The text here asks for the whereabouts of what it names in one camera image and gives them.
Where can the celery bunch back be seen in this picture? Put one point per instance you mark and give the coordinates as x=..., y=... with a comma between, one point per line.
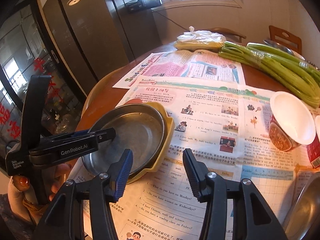
x=279, y=53

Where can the yellow shell-shaped plate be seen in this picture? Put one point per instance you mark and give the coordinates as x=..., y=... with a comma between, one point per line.
x=164, y=146

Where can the wooden chair back right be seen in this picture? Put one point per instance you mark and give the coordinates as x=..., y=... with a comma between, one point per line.
x=285, y=38

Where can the celery bunch front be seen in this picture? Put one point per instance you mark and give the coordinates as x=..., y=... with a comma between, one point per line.
x=292, y=76

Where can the wooden chair behind table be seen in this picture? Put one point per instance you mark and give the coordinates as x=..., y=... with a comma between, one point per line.
x=229, y=34

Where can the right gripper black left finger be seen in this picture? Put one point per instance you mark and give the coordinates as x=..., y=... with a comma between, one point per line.
x=64, y=217

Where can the large red noodle cup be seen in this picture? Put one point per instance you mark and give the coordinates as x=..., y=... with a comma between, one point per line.
x=291, y=123

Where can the newspaper sheet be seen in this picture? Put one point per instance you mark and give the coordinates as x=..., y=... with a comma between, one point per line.
x=226, y=127
x=201, y=64

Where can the stainless steel bowl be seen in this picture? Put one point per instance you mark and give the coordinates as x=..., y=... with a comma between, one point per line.
x=302, y=220

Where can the front newspaper sheet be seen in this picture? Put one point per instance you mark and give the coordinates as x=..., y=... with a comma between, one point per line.
x=226, y=127

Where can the metal bowl far back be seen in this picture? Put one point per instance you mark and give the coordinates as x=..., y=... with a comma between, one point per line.
x=278, y=46

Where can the small red noodle cup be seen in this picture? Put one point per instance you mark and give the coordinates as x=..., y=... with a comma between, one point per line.
x=313, y=149

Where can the plastic bag with yellow food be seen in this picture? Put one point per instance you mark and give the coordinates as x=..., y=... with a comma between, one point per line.
x=193, y=40

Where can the black box on shelf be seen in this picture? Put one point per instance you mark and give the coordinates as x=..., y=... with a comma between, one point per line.
x=139, y=5

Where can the curved wooden chair left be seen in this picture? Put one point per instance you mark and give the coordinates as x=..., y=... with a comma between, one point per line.
x=96, y=90

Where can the round metal pan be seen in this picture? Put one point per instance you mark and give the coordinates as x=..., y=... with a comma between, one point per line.
x=139, y=128

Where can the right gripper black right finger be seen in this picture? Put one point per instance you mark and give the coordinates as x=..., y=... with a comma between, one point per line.
x=252, y=216

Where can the grey refrigerator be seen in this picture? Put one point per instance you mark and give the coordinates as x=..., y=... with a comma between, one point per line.
x=96, y=37

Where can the back newspaper sheet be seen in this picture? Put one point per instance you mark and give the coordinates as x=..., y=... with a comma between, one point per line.
x=201, y=64

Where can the celery bunch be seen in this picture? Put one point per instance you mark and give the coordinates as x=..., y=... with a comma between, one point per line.
x=279, y=53
x=292, y=76

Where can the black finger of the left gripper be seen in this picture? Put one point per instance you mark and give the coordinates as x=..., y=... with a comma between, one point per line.
x=102, y=135

